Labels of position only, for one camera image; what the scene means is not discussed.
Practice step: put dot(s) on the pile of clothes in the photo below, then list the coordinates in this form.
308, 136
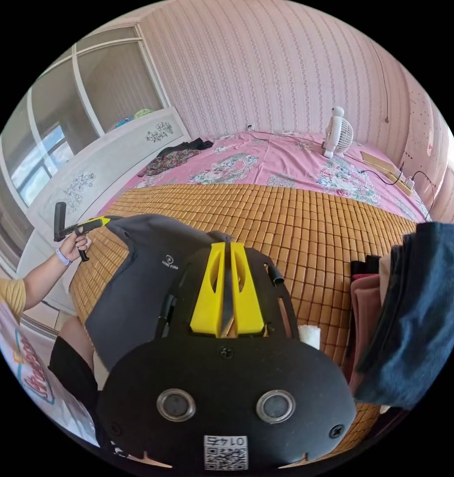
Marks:
409, 305

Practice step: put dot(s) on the dark floral garment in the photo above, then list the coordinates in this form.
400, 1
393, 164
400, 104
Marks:
171, 156

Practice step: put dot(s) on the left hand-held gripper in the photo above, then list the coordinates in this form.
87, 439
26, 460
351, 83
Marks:
72, 231

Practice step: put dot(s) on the person's body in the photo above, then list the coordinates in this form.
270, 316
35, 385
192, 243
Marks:
70, 367

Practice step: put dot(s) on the white table fan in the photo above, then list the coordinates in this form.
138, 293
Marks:
336, 134

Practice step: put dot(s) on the power strip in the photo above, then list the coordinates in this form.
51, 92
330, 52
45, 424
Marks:
400, 182

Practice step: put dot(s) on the person's left forearm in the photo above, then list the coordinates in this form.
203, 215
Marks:
44, 277

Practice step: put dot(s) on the white cabinet with floral print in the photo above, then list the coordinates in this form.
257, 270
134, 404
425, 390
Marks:
100, 164

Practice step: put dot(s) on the person's left hand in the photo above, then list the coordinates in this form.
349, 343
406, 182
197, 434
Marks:
75, 247

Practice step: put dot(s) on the flat wooden board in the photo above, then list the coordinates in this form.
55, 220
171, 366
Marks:
376, 160

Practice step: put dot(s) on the window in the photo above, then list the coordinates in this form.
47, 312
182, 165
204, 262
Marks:
111, 74

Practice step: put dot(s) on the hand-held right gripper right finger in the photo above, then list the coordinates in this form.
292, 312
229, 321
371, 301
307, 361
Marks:
247, 298

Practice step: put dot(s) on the bed with mat and sheet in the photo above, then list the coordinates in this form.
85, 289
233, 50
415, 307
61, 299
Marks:
305, 231

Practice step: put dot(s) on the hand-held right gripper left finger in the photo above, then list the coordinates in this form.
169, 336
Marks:
206, 298

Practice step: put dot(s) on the gray short sleeve shirt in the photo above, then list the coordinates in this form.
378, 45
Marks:
137, 283

